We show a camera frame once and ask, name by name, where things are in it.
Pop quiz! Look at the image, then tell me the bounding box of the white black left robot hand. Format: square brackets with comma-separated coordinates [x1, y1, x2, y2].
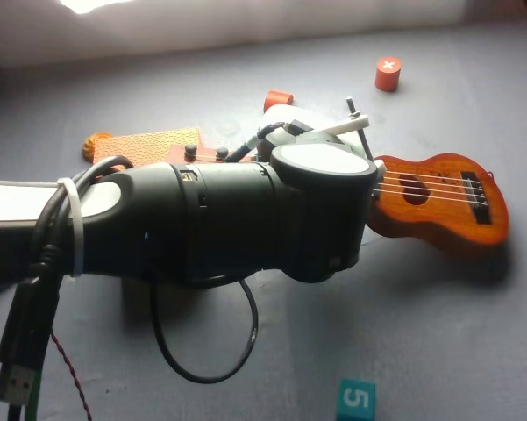
[252, 103, 388, 179]

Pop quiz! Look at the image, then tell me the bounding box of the small plain red cylinder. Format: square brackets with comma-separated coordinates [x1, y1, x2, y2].
[262, 89, 295, 113]

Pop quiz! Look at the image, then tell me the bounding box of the teal block with number five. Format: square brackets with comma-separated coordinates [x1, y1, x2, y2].
[335, 378, 377, 421]

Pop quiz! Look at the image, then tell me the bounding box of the red black twisted wire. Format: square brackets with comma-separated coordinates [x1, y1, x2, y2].
[50, 331, 93, 421]

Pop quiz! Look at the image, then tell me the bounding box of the orange ridged toy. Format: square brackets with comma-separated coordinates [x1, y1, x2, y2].
[82, 132, 113, 163]

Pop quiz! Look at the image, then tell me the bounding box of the orange brown wooden ukulele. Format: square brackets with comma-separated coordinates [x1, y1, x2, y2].
[168, 142, 509, 260]

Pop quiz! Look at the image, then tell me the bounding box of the black USB cable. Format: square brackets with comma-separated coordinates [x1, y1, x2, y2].
[0, 155, 135, 421]

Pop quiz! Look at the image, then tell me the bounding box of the white zip tie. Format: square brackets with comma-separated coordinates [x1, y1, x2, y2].
[56, 176, 85, 278]

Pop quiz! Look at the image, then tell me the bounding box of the orange textured box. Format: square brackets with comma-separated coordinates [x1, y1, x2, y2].
[91, 127, 207, 168]

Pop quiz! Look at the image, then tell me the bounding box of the red cylinder with white cross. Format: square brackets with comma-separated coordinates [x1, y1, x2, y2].
[374, 56, 403, 93]

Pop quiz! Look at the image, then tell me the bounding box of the green wire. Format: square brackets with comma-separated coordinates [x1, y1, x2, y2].
[24, 367, 43, 421]

